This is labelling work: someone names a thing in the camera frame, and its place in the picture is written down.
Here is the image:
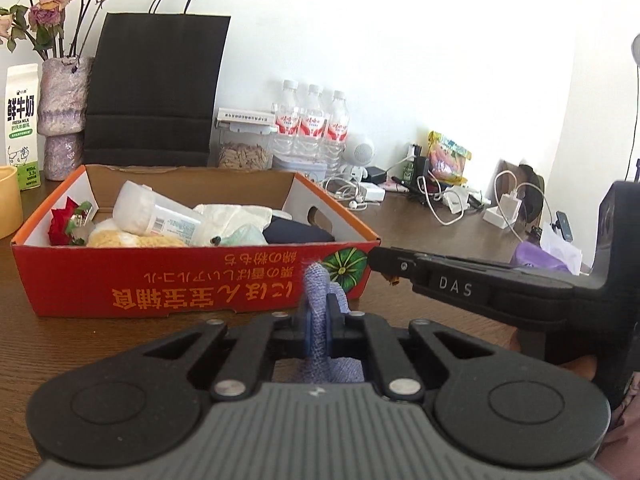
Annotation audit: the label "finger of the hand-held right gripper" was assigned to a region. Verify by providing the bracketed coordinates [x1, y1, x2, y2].
[367, 246, 578, 328]
[415, 253, 577, 283]

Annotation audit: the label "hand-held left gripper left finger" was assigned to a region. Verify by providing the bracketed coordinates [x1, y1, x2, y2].
[140, 305, 313, 402]

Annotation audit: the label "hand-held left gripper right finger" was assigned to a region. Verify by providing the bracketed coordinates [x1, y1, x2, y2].
[325, 294, 496, 402]

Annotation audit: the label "purple cloth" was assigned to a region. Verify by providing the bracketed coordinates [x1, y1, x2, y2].
[272, 260, 368, 386]

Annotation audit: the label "dark navy zip pouch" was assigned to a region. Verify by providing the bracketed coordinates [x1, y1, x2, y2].
[262, 210, 336, 246]

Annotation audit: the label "red cardboard box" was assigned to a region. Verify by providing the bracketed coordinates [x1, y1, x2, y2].
[11, 164, 381, 318]

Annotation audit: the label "yellow and white plush toy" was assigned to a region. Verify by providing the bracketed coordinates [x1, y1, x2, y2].
[87, 230, 188, 248]

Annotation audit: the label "translucent plastic box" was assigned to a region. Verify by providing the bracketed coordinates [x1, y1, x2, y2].
[112, 181, 206, 246]

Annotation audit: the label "red artificial flower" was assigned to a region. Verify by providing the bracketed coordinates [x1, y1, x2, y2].
[47, 196, 96, 247]

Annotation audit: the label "person's right hand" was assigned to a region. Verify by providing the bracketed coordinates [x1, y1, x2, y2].
[509, 327, 599, 385]

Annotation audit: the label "purple tissue pack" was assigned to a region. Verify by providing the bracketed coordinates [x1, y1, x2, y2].
[510, 225, 583, 275]

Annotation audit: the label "black clip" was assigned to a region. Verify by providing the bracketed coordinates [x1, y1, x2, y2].
[550, 212, 576, 241]

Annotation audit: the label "small white charger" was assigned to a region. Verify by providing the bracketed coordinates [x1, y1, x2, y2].
[442, 187, 481, 213]

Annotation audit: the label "pale green crumpled bag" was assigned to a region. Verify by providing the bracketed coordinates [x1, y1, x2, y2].
[220, 225, 269, 247]

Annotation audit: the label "black pen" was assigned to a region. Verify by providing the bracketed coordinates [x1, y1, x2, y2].
[390, 176, 431, 195]

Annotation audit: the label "yellow snack packet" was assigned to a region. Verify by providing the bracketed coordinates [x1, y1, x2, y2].
[427, 131, 473, 184]

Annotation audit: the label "small green bottle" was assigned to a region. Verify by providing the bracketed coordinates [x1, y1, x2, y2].
[402, 144, 421, 183]

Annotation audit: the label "white round speaker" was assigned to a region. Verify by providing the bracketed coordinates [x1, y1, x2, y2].
[345, 132, 376, 181]

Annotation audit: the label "clear seed container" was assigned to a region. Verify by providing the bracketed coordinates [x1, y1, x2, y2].
[215, 120, 277, 170]

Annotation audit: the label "person's pink clothing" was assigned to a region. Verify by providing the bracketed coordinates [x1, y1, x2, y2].
[597, 375, 640, 480]

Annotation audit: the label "white flat printed box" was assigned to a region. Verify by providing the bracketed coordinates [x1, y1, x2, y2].
[216, 107, 278, 123]

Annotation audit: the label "black paper bag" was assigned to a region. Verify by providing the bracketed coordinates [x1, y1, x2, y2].
[82, 0, 232, 168]

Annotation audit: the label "yellow mug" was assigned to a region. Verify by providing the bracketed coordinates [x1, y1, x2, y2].
[0, 165, 24, 240]

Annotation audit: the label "purple mottled vase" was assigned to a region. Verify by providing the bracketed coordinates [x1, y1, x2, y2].
[39, 56, 93, 182]

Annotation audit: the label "white milk carton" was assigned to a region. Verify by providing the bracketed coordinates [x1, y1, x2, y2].
[4, 63, 41, 192]

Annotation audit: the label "white charger block with cable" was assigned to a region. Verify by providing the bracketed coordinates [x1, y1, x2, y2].
[482, 170, 523, 231]

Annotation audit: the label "white earphones with cable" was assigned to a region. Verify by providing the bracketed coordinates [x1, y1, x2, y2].
[320, 175, 386, 211]

